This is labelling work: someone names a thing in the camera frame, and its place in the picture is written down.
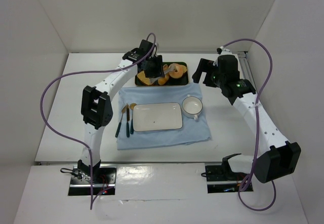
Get light blue cloth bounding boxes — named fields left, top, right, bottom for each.
left=117, top=83, right=211, bottom=150

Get sugared orange donut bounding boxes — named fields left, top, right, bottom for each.
left=169, top=63, right=184, bottom=79

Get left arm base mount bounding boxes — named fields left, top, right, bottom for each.
left=60, top=167, right=116, bottom=196

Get aluminium rail frame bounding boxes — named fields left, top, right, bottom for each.
left=237, top=51, right=258, bottom=92

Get gold knife green handle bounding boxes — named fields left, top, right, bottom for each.
left=126, top=104, right=130, bottom=138

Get striped bread roll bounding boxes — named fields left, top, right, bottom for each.
left=157, top=75, right=170, bottom=85

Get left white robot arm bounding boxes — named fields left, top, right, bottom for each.
left=77, top=39, right=155, bottom=180

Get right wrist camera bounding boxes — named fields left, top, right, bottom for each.
left=217, top=46, right=232, bottom=56

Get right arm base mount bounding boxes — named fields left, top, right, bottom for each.
left=200, top=165, right=246, bottom=194

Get left bread slice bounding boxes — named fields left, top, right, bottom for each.
left=137, top=71, right=152, bottom=85

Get gold fork green handle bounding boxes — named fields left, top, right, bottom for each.
left=115, top=104, right=128, bottom=138

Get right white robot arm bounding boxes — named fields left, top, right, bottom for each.
left=192, top=54, right=301, bottom=183

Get bread slice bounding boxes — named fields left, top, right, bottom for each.
left=181, top=65, right=187, bottom=74
left=137, top=71, right=152, bottom=85

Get gold spoon green handle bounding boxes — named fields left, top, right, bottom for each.
left=130, top=103, right=137, bottom=135

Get silver metal tongs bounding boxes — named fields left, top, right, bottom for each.
left=150, top=65, right=170, bottom=85

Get white rectangular plate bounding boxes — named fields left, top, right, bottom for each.
left=133, top=103, right=183, bottom=132

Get right bread slice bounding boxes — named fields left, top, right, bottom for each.
left=181, top=65, right=187, bottom=74

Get dark green serving tray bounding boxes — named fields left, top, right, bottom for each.
left=135, top=62, right=189, bottom=86

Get white bowl with handles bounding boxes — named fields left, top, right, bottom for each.
left=181, top=95, right=203, bottom=121

